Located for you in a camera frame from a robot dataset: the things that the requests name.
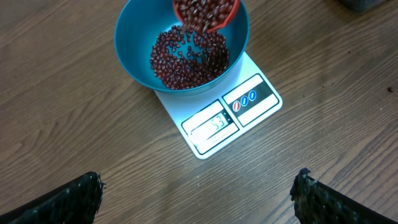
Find white kitchen scale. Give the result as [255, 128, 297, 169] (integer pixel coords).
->
[156, 54, 283, 159]

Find red beans in bowl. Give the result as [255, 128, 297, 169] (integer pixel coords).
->
[150, 26, 229, 90]

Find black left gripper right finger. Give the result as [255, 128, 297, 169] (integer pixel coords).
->
[290, 168, 397, 224]

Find blue bowl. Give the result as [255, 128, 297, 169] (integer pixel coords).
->
[114, 0, 250, 96]

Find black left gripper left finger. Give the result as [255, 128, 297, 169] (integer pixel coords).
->
[1, 172, 105, 224]

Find clear plastic container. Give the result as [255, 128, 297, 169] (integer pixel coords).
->
[340, 0, 388, 12]

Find red measuring scoop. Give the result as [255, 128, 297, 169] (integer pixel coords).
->
[172, 0, 241, 34]

